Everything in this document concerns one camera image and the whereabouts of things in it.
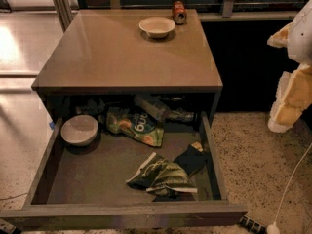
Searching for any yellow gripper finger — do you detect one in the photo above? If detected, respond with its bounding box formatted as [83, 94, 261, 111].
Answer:
[267, 23, 292, 48]
[268, 64, 312, 133]

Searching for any drawer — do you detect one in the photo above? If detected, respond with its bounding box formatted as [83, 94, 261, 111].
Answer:
[0, 116, 247, 231]

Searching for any brown drawer cabinet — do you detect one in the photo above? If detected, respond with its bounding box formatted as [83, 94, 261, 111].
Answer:
[32, 9, 222, 119]

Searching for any green chip bag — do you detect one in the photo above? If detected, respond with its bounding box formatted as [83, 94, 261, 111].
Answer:
[106, 107, 164, 147]

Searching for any black power strip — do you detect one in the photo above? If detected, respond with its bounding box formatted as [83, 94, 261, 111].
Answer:
[238, 215, 266, 234]

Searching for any black snack bag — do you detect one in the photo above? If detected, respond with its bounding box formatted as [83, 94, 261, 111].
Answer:
[174, 141, 207, 176]

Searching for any grey bowl in drawer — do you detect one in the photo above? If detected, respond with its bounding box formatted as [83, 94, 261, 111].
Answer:
[60, 115, 98, 146]

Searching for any plastic bottle in drawer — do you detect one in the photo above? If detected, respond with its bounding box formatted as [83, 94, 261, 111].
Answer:
[134, 94, 196, 123]

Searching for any white cable with plug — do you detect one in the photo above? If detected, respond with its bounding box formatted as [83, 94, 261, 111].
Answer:
[266, 142, 312, 234]

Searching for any green striped snack bag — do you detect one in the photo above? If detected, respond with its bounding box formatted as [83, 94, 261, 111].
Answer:
[126, 152, 197, 197]

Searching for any white bowl on cabinet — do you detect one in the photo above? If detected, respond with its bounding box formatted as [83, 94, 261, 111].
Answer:
[138, 17, 176, 38]

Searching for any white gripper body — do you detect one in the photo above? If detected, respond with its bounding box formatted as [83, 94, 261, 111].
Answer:
[287, 0, 312, 64]

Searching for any orange soda can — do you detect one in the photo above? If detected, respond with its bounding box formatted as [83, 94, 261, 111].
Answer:
[172, 1, 187, 24]

